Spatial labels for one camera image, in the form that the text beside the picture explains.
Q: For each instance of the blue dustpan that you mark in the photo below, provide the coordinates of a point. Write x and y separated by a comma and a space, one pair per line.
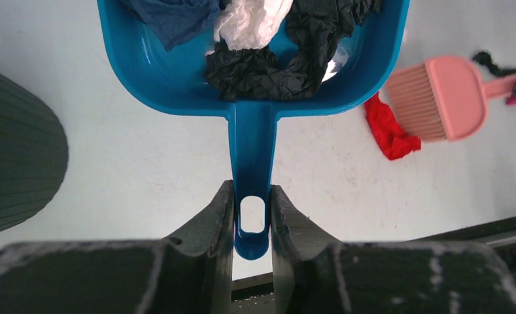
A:
172, 82

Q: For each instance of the small dark blue scrap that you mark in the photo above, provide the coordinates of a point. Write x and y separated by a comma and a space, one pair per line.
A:
315, 27

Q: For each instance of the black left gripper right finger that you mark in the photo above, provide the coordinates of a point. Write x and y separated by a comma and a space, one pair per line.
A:
313, 272

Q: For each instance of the pink paper scrap right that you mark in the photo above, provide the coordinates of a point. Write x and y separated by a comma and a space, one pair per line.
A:
511, 101

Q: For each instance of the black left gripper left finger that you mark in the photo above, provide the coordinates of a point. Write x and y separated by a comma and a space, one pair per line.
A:
188, 271

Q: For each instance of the black plastic bin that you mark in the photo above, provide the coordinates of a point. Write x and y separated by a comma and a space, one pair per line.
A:
34, 154

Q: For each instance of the pink hand brush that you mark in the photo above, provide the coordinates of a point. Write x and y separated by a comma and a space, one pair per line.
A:
444, 98

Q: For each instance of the black paper scrap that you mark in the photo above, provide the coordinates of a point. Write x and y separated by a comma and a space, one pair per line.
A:
484, 59

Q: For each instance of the large dark blue scrap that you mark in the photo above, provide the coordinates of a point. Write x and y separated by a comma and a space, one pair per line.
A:
175, 22

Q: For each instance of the white paper scrap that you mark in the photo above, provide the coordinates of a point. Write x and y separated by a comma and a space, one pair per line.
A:
250, 24

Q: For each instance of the red paper scrap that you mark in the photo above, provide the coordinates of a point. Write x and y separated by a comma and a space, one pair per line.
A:
393, 141

